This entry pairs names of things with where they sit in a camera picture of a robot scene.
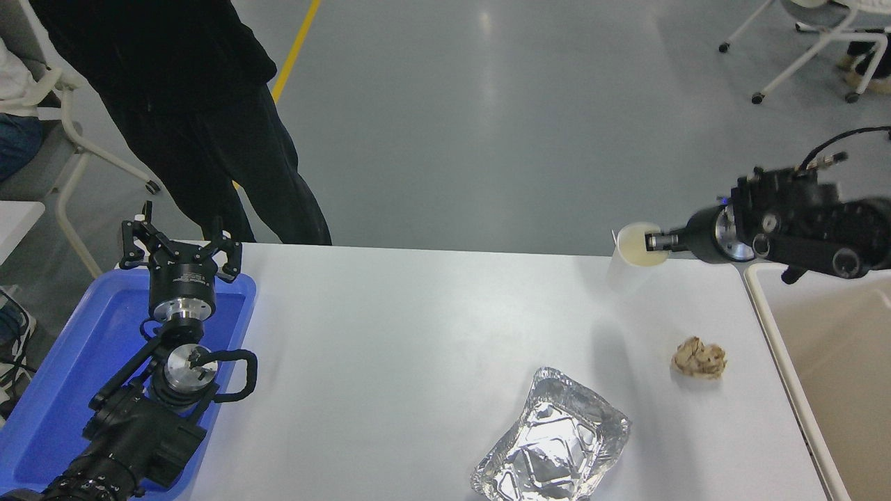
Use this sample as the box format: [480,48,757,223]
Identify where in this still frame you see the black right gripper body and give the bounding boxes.
[685,205,726,266]

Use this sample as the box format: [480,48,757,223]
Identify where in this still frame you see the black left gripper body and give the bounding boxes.
[148,242,218,307]

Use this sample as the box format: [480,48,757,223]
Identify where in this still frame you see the white paper cup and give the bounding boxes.
[607,221,670,293]

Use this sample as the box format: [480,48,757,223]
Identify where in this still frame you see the crumpled tan paper ball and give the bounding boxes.
[671,337,727,380]

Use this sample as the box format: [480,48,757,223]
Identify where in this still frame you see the blue plastic tray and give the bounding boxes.
[0,270,257,498]

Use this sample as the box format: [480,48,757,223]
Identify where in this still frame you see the white wheeled chair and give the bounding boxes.
[0,0,162,279]
[719,0,891,105]

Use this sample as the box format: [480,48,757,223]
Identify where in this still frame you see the small white table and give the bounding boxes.
[0,202,45,265]

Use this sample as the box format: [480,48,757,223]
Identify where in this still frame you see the person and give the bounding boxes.
[839,35,891,95]
[0,38,42,411]
[28,0,333,246]

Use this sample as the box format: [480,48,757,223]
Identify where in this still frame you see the large pale bin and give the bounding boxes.
[743,263,891,501]

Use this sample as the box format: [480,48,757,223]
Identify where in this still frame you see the silver foil tray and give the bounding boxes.
[471,367,633,501]

